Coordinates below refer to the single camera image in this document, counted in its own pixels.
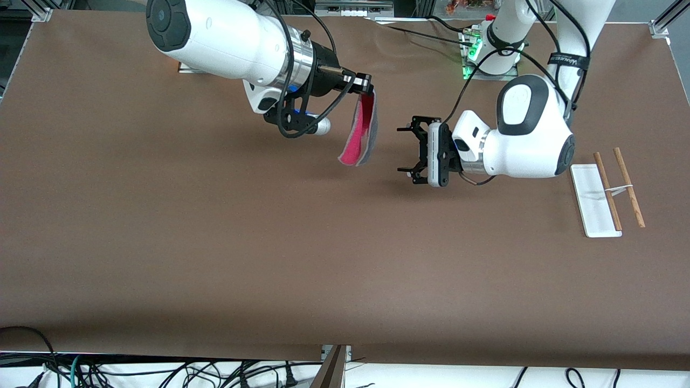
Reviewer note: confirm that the grey towel with pink underside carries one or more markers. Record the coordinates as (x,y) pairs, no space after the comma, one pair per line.
(358,140)

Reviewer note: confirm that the white and wooden towel rack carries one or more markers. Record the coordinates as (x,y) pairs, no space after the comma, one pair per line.
(593,199)

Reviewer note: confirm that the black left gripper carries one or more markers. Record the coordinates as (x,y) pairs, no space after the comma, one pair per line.
(420,149)

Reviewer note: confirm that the orange plastic objects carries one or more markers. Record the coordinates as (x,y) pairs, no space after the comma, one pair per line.
(458,6)

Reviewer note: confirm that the aluminium table corner bracket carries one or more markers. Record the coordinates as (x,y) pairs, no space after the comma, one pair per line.
(660,29)
(42,15)

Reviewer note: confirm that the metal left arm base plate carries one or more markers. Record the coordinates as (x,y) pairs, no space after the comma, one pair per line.
(509,77)

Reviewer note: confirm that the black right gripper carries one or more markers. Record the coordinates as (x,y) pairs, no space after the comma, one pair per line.
(325,65)

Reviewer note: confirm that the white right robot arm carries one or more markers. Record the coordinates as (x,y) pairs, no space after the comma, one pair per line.
(226,37)

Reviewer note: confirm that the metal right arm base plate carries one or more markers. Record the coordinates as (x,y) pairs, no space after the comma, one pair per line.
(184,68)

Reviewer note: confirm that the brown table cover sheet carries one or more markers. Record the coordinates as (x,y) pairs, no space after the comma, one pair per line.
(345,242)

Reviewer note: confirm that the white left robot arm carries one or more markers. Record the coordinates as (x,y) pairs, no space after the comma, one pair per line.
(528,145)

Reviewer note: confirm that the metal frame post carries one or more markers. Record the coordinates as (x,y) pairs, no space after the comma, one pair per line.
(331,372)

